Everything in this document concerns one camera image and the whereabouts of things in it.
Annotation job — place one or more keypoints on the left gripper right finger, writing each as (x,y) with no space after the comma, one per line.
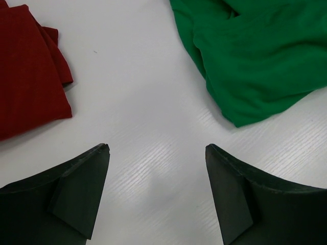
(255,207)

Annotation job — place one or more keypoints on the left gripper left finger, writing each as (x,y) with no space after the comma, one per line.
(57,206)

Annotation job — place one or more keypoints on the red t-shirt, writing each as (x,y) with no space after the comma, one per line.
(34,73)

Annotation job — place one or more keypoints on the green t-shirt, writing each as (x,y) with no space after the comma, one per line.
(258,58)

